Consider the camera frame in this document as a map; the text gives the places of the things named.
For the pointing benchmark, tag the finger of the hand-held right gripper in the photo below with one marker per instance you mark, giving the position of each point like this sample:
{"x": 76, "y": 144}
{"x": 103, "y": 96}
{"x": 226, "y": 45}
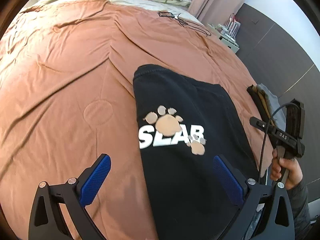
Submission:
{"x": 260, "y": 123}

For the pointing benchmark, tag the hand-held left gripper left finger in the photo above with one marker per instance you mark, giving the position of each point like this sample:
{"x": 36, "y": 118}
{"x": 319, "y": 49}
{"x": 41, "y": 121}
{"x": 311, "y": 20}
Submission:
{"x": 95, "y": 180}

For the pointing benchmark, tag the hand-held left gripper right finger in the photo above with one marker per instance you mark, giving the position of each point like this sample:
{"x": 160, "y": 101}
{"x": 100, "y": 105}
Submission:
{"x": 227, "y": 180}

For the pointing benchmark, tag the black printed t-shirt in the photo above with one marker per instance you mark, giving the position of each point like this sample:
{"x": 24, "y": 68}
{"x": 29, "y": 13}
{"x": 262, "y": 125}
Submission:
{"x": 187, "y": 192}

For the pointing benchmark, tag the person's right forearm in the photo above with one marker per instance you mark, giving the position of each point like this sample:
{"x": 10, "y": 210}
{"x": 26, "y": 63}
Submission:
{"x": 303, "y": 205}

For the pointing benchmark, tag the person's right hand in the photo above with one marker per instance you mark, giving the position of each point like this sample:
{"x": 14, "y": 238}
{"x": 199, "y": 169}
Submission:
{"x": 292, "y": 172}

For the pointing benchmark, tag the grey folded garment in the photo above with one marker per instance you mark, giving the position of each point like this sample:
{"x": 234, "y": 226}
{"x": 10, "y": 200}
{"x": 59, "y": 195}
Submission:
{"x": 271, "y": 100}

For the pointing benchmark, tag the mustard folded garment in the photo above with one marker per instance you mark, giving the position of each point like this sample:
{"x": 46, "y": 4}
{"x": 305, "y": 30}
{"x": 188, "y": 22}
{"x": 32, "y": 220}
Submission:
{"x": 261, "y": 96}

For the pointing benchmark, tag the black folded garment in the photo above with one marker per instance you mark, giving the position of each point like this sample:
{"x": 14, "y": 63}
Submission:
{"x": 253, "y": 95}

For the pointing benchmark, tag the white nightstand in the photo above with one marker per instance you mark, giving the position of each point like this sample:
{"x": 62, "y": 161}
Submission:
{"x": 231, "y": 45}

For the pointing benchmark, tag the red striped bag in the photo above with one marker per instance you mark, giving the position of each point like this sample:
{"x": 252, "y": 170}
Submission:
{"x": 232, "y": 26}

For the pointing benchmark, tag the orange-brown blanket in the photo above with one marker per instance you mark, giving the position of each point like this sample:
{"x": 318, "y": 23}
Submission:
{"x": 62, "y": 80}

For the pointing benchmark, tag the pink curtain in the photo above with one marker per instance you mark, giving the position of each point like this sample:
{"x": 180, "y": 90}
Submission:
{"x": 215, "y": 0}

